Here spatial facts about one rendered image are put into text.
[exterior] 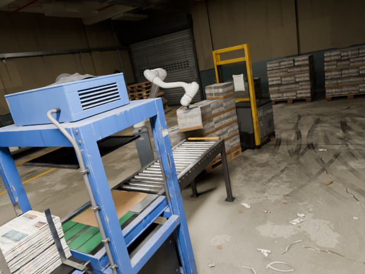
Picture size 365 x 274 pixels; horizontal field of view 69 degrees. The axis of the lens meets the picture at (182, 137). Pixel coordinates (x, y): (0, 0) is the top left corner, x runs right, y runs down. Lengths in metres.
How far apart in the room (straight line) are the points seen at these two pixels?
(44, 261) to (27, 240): 0.17
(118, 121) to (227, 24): 9.41
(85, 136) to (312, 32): 9.21
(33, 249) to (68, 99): 0.78
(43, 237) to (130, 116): 0.79
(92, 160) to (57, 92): 0.42
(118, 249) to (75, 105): 0.79
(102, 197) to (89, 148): 0.25
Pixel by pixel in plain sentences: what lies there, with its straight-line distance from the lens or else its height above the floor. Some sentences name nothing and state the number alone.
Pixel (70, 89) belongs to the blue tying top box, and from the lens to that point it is 1.51.
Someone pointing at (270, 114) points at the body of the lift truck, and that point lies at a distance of 5.28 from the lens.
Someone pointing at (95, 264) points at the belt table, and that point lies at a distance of 1.74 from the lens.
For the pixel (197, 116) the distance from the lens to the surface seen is 3.16.
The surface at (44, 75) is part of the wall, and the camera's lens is 10.25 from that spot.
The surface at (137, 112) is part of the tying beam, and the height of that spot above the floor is 1.51.
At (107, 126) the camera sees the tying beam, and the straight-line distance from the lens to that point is 1.40.
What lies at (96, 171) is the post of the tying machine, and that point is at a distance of 1.36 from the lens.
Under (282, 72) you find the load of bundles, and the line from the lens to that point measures 8.53.
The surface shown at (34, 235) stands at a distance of 1.63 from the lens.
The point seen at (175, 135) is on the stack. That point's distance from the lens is 3.70.
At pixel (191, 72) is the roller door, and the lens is 11.29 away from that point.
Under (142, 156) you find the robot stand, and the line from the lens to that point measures 3.58.
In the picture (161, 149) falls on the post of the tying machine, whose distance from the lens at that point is 1.80.
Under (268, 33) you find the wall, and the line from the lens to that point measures 10.22.
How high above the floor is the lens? 1.73
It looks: 15 degrees down
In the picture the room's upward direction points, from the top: 11 degrees counter-clockwise
